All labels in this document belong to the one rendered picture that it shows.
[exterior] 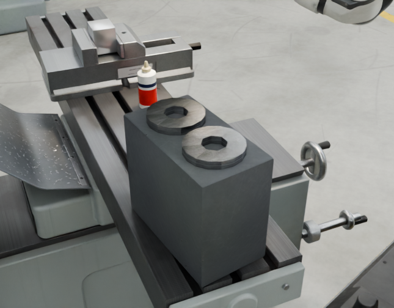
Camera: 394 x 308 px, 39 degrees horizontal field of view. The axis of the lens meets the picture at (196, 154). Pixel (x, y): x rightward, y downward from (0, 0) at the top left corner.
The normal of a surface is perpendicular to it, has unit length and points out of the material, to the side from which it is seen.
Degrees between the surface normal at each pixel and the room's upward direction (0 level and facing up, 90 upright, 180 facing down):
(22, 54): 0
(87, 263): 90
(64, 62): 0
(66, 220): 90
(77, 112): 0
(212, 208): 90
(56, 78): 90
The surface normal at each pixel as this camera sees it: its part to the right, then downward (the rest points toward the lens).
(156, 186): -0.84, 0.31
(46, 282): 0.40, 0.52
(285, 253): 0.00, -0.82
